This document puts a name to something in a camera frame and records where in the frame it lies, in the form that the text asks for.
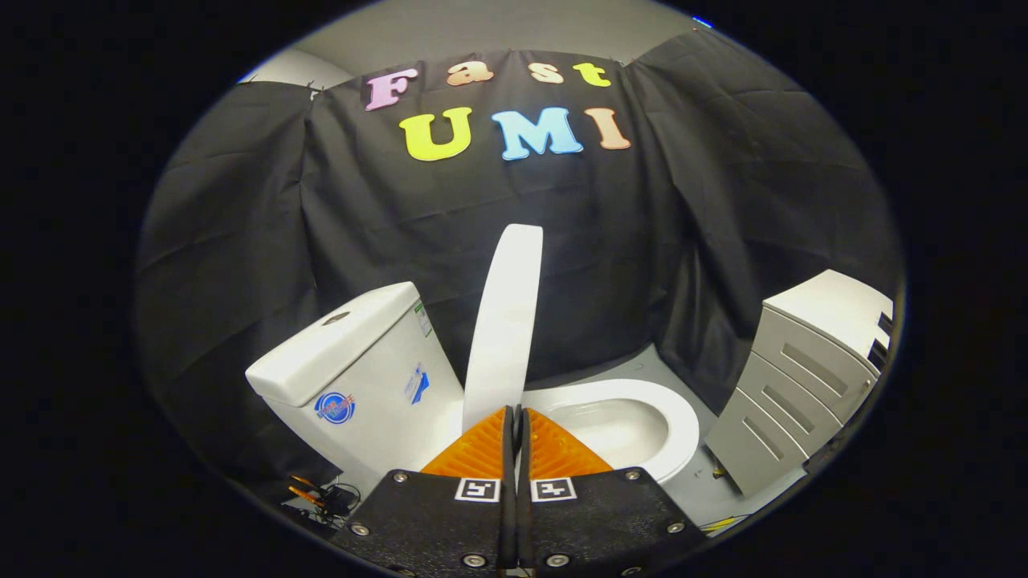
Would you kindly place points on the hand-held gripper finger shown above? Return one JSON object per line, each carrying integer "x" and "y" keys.
{"x": 507, "y": 482}
{"x": 523, "y": 482}

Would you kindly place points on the white toilet lid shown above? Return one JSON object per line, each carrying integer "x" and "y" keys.
{"x": 506, "y": 321}

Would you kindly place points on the white toilet seat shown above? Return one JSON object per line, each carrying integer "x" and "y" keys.
{"x": 679, "y": 425}

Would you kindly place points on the white ceramic toilet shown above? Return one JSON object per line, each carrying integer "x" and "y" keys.
{"x": 361, "y": 377}

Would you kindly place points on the orange and black tool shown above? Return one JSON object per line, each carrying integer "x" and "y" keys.
{"x": 305, "y": 491}

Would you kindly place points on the yellow black floor tape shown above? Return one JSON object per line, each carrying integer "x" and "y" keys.
{"x": 723, "y": 523}

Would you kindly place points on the black backdrop cloth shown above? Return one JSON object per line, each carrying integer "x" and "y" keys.
{"x": 401, "y": 225}

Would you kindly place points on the white drawer cabinet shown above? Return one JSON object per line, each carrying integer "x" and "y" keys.
{"x": 803, "y": 377}

